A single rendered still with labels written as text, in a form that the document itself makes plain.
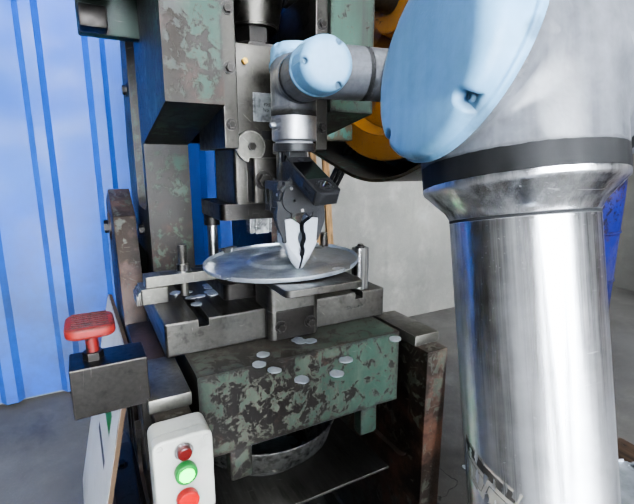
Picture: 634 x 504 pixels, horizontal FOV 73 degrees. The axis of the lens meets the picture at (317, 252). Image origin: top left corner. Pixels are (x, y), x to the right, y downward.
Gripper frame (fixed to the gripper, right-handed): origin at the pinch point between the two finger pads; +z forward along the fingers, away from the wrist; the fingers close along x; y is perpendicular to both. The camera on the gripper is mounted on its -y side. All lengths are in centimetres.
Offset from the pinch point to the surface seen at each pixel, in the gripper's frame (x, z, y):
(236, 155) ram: 6.9, -18.2, 11.9
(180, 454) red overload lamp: 24.6, 18.7, -15.5
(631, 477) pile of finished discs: -55, 42, -31
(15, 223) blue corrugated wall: 56, 6, 132
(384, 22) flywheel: -33, -48, 22
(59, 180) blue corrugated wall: 40, -10, 132
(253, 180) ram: 4.8, -13.7, 9.2
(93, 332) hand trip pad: 32.6, 4.4, -6.0
